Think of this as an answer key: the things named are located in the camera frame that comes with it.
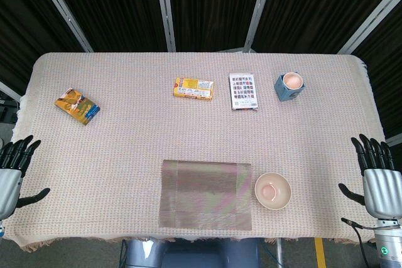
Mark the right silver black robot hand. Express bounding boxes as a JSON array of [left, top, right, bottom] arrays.
[[338, 134, 402, 220]]

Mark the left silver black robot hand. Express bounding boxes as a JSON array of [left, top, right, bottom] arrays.
[[0, 135, 51, 220]]

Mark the pink bowl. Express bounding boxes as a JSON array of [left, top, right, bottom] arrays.
[[254, 172, 292, 211]]

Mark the brown woven placemat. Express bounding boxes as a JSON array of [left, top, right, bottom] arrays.
[[158, 159, 254, 231]]

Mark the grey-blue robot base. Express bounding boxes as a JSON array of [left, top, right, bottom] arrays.
[[121, 238, 261, 268]]

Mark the orange and blue snack box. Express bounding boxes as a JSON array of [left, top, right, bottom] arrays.
[[54, 87, 101, 127]]

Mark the metal table leg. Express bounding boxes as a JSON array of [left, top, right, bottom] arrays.
[[275, 238, 283, 268]]

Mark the beige woven tablecloth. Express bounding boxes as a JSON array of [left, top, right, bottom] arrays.
[[3, 51, 389, 252]]

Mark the blue square cup box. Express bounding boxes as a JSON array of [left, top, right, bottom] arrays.
[[275, 72, 306, 102]]

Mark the pink cup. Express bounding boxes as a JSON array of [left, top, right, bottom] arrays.
[[282, 72, 303, 90]]

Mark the white picture-grid card box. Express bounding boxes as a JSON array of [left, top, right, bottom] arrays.
[[229, 72, 260, 112]]

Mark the yellow flat snack box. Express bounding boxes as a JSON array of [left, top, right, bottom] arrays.
[[172, 77, 215, 102]]

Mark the black pleated curtain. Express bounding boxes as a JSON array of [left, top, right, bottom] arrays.
[[0, 0, 402, 143]]

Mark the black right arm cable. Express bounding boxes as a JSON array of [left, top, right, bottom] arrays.
[[341, 217, 378, 245]]

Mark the grey metal frame post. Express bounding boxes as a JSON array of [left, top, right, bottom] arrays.
[[0, 81, 21, 101], [30, 0, 94, 53], [385, 134, 402, 148], [153, 0, 177, 53], [243, 0, 277, 53], [337, 0, 402, 55]]

